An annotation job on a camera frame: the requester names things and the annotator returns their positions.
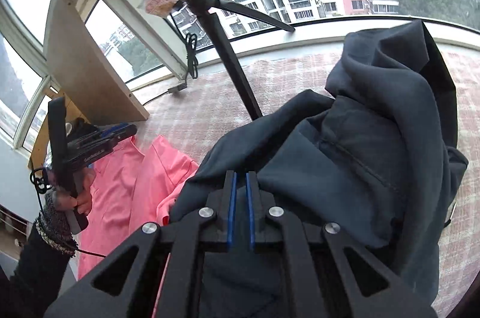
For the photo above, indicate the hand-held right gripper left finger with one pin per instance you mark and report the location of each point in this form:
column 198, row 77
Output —
column 231, row 213

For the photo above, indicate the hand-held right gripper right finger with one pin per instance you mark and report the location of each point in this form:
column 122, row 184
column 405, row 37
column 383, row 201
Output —
column 250, row 213

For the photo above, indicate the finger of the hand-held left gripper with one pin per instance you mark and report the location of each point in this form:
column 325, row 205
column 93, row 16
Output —
column 101, row 151
column 120, row 130

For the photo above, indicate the pink shirt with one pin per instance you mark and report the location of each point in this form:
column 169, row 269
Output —
column 127, row 190

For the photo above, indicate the dark grey pants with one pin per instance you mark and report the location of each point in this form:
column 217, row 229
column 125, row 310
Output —
column 337, row 153

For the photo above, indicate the person's left forearm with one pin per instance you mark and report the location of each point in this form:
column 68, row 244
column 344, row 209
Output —
column 37, row 265

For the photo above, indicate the person's left hand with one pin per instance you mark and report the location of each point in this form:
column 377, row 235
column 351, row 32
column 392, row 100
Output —
column 84, row 190

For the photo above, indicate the light wooden panel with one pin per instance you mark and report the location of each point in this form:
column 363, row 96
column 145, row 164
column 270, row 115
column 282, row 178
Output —
column 90, row 67

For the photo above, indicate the black power adapter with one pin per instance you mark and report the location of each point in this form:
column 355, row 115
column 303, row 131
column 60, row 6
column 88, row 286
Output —
column 177, row 87

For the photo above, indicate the black tripod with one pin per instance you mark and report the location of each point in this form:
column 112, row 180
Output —
column 228, row 52

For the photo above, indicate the white window frame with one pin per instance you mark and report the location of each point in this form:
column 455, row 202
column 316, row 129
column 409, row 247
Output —
column 112, row 3

